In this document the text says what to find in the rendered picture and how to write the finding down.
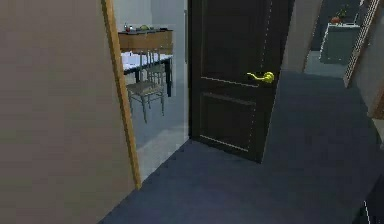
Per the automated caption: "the grey metal chair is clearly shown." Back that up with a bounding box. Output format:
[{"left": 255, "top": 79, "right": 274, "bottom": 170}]
[
  {"left": 146, "top": 49, "right": 168, "bottom": 86},
  {"left": 125, "top": 49, "right": 166, "bottom": 124}
]

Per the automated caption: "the dark brown room door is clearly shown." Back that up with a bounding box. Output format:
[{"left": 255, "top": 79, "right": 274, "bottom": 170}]
[{"left": 187, "top": 0, "right": 296, "bottom": 164}]

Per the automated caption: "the brown wooden sideboard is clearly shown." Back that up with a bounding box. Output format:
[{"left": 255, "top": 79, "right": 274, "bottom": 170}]
[{"left": 117, "top": 28, "right": 174, "bottom": 55}]

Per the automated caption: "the pale grey cabinet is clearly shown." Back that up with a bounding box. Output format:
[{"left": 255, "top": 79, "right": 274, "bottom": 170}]
[{"left": 318, "top": 22, "right": 362, "bottom": 66}]

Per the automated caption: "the red potted plant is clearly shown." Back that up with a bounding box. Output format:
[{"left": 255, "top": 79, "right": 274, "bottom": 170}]
[{"left": 329, "top": 7, "right": 349, "bottom": 25}]

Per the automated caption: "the yellow door handle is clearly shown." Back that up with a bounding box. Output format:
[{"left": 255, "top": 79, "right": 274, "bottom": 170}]
[{"left": 246, "top": 71, "right": 276, "bottom": 84}]

